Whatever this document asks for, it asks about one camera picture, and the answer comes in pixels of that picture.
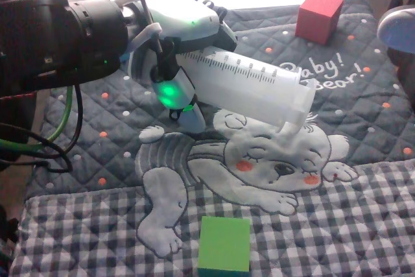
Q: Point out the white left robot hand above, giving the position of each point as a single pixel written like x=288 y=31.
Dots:
x=184 y=14

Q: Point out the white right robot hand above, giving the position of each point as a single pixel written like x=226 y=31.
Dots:
x=400 y=28

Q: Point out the large translucent plastic syringe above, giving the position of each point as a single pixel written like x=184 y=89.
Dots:
x=253 y=85

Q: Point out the red cube block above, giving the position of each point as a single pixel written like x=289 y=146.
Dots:
x=316 y=17

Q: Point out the grey quilt with bear print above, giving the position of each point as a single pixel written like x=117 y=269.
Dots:
x=97 y=166

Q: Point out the green cube block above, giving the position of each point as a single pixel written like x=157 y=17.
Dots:
x=223 y=244

